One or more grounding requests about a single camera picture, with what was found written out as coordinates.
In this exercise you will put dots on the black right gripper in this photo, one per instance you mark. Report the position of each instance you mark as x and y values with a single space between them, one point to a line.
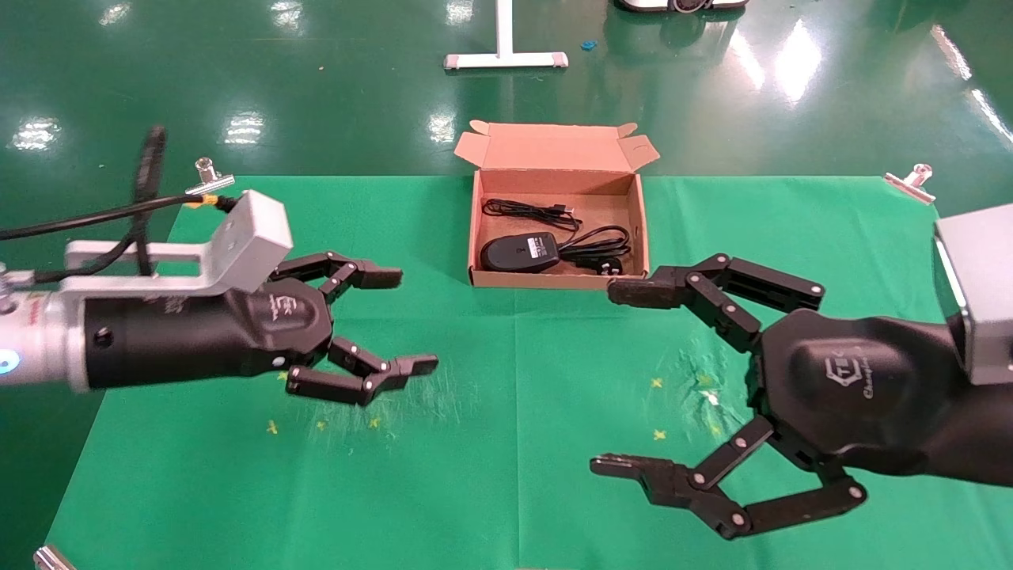
863 388

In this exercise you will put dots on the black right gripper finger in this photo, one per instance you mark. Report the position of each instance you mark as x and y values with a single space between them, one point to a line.
649 289

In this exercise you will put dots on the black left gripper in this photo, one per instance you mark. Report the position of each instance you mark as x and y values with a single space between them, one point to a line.
198 336

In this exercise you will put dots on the white and black robot base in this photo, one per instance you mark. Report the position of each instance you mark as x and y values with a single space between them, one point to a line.
681 5

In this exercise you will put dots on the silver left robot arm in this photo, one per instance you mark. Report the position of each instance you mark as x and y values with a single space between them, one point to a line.
47 340

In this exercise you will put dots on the open brown cardboard box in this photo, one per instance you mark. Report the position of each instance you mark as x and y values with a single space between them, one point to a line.
554 146

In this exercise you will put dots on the green table cloth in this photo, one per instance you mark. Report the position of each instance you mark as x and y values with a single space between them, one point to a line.
514 412

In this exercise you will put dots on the metal binder clip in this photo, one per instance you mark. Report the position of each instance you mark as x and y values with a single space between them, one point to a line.
212 188
910 187
51 559

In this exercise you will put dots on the white stand base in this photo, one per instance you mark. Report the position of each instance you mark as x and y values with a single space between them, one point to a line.
504 59

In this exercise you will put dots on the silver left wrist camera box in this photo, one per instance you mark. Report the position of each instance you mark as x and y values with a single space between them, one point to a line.
253 237

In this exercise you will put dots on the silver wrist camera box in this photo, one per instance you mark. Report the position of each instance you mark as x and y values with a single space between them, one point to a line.
253 237
981 293

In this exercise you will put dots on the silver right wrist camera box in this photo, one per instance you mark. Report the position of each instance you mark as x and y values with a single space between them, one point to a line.
981 293

